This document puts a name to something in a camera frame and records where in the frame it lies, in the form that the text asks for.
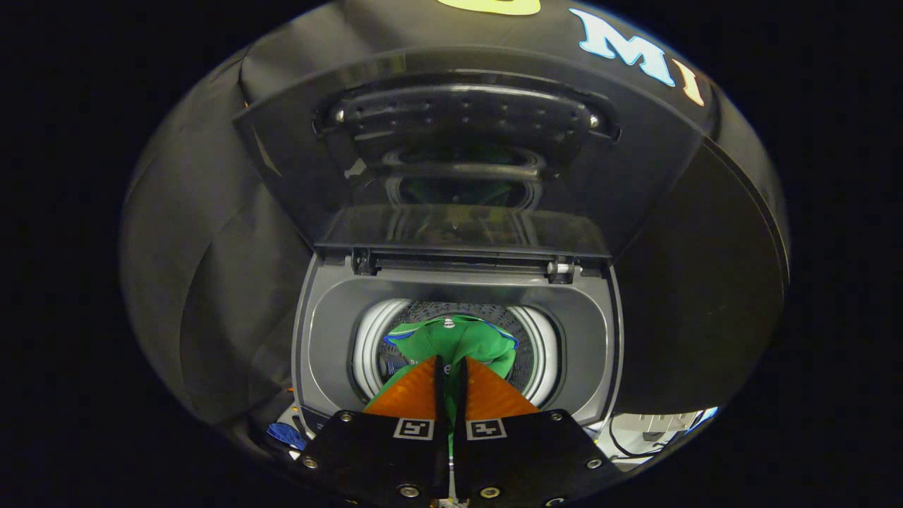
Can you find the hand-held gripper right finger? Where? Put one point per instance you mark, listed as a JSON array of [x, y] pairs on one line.
[[515, 458]]

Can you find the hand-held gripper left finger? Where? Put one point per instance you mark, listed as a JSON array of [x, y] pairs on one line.
[[395, 458]]

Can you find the green polo shirt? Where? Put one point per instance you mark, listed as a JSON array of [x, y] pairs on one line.
[[458, 342]]

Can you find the dark glass washing machine lid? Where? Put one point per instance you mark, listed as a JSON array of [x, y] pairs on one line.
[[296, 155]]

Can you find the small dark blue object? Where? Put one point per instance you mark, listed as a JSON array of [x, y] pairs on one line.
[[286, 434]]

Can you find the black backdrop cloth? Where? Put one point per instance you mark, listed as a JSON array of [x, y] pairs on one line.
[[211, 247]]

